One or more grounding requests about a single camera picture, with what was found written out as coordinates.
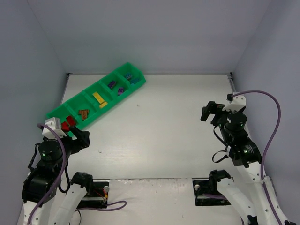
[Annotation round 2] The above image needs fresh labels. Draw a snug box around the long red lego brick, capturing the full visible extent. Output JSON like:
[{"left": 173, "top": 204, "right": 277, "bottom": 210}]
[{"left": 66, "top": 115, "right": 77, "bottom": 126}]

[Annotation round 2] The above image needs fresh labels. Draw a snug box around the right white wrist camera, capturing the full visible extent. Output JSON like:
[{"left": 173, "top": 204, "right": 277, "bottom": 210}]
[{"left": 222, "top": 92, "right": 246, "bottom": 112}]

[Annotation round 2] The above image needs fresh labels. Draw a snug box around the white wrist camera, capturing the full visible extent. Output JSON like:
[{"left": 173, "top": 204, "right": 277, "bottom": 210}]
[
  {"left": 37, "top": 117, "right": 66, "bottom": 139},
  {"left": 222, "top": 92, "right": 246, "bottom": 112}
]

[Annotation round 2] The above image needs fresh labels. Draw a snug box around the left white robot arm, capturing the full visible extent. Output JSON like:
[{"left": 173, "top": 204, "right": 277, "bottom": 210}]
[{"left": 22, "top": 123, "right": 93, "bottom": 225}]

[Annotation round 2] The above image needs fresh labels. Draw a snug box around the yellow long lego plate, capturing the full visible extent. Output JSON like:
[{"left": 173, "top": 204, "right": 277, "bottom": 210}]
[{"left": 92, "top": 92, "right": 105, "bottom": 104}]

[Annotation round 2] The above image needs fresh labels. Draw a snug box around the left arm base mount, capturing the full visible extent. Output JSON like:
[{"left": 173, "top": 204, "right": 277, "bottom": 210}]
[{"left": 76, "top": 180, "right": 110, "bottom": 210}]

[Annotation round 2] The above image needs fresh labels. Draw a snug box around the teal lego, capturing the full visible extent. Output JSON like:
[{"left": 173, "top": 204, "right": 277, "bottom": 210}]
[{"left": 130, "top": 77, "right": 139, "bottom": 84}]

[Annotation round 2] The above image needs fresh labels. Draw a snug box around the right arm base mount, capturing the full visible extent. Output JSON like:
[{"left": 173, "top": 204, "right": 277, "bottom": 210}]
[{"left": 192, "top": 179, "right": 231, "bottom": 207}]

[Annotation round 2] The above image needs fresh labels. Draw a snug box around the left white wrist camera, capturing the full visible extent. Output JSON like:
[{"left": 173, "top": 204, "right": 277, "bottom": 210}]
[{"left": 37, "top": 117, "right": 66, "bottom": 139}]

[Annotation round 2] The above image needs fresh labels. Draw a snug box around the small red lego brick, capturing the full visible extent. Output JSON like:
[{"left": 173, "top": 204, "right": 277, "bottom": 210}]
[{"left": 61, "top": 121, "right": 70, "bottom": 132}]

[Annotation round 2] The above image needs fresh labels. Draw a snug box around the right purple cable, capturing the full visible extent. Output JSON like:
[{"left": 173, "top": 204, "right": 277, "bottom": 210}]
[{"left": 203, "top": 90, "right": 284, "bottom": 225}]

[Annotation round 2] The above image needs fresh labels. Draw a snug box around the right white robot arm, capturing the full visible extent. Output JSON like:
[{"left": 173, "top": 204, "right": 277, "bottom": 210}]
[{"left": 200, "top": 101, "right": 293, "bottom": 225}]

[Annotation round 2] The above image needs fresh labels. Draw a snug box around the purple rounded lego brick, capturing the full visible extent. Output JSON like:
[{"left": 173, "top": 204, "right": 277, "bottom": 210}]
[{"left": 107, "top": 80, "right": 117, "bottom": 90}]

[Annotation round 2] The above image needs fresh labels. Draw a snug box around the brown lego plate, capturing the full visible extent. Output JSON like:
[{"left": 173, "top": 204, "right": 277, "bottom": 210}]
[{"left": 80, "top": 113, "right": 89, "bottom": 121}]

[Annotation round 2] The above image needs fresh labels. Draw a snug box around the green divided sorting tray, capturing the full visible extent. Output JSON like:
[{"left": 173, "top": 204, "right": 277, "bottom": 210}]
[{"left": 46, "top": 62, "right": 146, "bottom": 129}]

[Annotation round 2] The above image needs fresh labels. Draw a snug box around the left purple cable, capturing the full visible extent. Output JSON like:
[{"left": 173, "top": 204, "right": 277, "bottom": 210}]
[{"left": 27, "top": 124, "right": 128, "bottom": 225}]

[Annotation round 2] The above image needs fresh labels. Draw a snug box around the purple square lego plate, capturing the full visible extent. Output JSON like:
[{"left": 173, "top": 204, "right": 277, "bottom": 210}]
[{"left": 118, "top": 87, "right": 124, "bottom": 96}]

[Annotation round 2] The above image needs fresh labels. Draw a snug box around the yellow rounded lego brick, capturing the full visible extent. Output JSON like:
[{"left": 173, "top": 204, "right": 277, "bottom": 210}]
[{"left": 99, "top": 102, "right": 108, "bottom": 108}]

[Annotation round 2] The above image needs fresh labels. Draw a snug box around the purple cable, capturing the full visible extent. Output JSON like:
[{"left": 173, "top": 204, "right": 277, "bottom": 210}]
[
  {"left": 203, "top": 90, "right": 284, "bottom": 225},
  {"left": 27, "top": 124, "right": 128, "bottom": 225}
]

